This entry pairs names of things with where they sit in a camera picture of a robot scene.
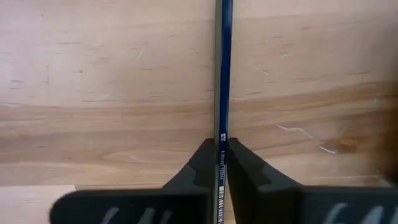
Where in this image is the blue-green pencil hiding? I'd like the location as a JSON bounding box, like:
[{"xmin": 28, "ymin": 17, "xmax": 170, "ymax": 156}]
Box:
[{"xmin": 213, "ymin": 0, "xmax": 234, "ymax": 224}]

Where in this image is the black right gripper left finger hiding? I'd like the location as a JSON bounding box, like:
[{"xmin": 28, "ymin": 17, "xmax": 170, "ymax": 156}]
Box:
[{"xmin": 49, "ymin": 138, "xmax": 216, "ymax": 224}]

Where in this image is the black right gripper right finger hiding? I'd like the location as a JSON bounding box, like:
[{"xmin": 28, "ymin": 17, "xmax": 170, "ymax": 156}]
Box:
[{"xmin": 226, "ymin": 138, "xmax": 398, "ymax": 224}]

